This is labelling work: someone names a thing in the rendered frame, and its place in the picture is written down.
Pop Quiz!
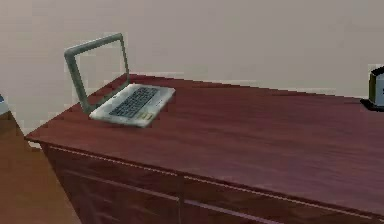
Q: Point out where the grey open laptop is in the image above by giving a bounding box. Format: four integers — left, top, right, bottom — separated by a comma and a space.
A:
63, 32, 177, 129

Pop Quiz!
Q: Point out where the red-brown wooden chest of drawers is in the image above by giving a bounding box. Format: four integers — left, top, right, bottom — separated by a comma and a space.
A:
24, 73, 384, 224

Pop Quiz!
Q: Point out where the grey box on black base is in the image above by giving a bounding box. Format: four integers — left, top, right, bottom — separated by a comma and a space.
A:
359, 65, 384, 112

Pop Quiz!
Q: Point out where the blue and grey object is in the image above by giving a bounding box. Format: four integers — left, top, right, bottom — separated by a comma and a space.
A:
0, 93, 10, 117

